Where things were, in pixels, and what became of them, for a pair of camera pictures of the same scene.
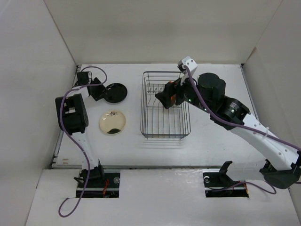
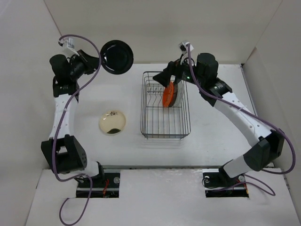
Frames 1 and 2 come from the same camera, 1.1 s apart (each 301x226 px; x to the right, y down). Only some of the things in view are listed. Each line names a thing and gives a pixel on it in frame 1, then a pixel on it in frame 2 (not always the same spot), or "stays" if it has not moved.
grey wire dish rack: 157,122 stays
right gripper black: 164,97 → 164,77
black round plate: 115,92 → 116,57
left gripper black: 99,95 → 91,62
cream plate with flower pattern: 112,122 stays
